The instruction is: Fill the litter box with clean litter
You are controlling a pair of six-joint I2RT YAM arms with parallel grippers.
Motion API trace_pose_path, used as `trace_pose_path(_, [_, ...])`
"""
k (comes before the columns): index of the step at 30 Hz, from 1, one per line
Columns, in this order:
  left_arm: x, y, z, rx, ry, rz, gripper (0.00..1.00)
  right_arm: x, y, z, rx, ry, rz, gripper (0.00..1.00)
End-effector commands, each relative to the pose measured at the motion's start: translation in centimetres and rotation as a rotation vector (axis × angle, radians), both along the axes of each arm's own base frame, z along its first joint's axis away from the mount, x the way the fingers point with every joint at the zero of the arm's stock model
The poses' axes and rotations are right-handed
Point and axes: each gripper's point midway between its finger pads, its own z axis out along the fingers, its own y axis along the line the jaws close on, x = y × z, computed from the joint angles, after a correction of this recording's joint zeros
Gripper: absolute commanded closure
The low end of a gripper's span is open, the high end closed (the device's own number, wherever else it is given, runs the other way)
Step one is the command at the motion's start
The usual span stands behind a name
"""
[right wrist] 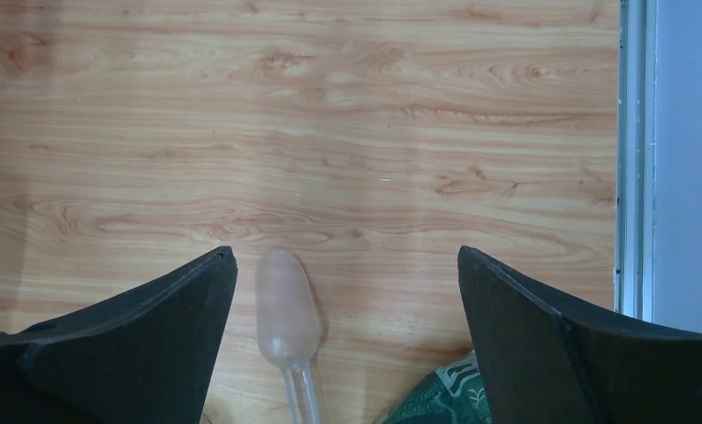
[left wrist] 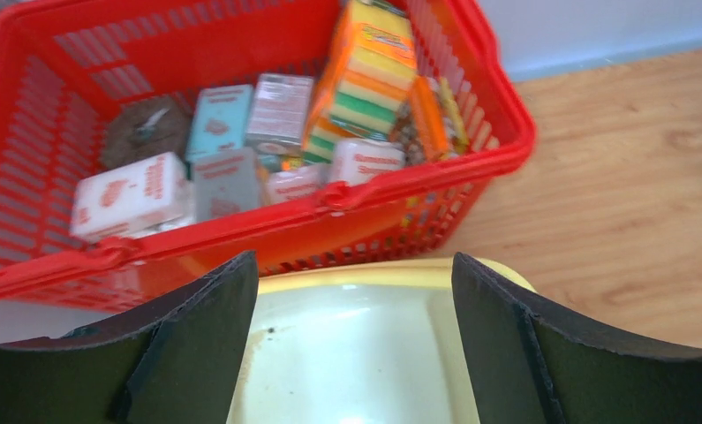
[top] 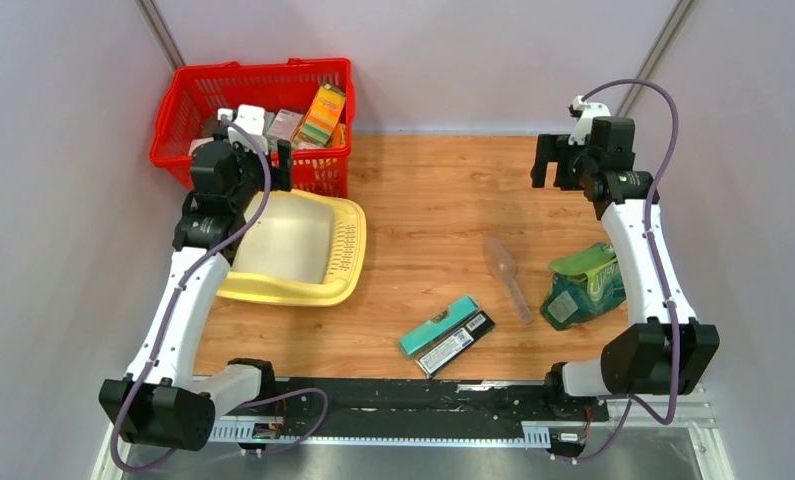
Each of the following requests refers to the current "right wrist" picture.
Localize aluminium frame rail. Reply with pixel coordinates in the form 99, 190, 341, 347
614, 1, 657, 322

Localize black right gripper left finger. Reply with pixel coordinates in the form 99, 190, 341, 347
0, 246, 238, 423

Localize green cat litter bag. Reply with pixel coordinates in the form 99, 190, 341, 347
376, 351, 493, 424

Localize clear plastic litter scoop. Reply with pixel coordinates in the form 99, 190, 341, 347
254, 249, 321, 423

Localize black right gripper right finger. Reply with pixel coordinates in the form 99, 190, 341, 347
457, 246, 702, 423

